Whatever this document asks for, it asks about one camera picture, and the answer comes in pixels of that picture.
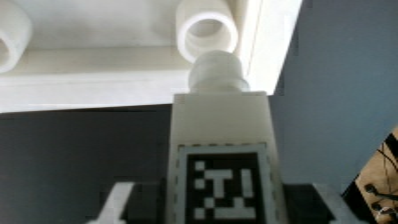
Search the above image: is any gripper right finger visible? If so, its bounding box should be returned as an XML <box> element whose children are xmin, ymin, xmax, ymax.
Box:
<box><xmin>284</xmin><ymin>183</ymin><xmax>367</xmax><ymax>224</ymax></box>

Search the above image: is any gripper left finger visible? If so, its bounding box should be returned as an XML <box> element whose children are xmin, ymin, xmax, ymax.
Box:
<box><xmin>87</xmin><ymin>182</ymin><xmax>163</xmax><ymax>224</ymax></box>

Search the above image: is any white table leg with tag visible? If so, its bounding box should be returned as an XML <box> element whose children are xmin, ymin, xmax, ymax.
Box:
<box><xmin>165</xmin><ymin>50</ymin><xmax>287</xmax><ymax>224</ymax></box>

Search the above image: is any white U-shaped fence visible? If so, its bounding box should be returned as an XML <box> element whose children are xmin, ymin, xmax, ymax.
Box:
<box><xmin>0</xmin><ymin>0</ymin><xmax>303</xmax><ymax>113</ymax></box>

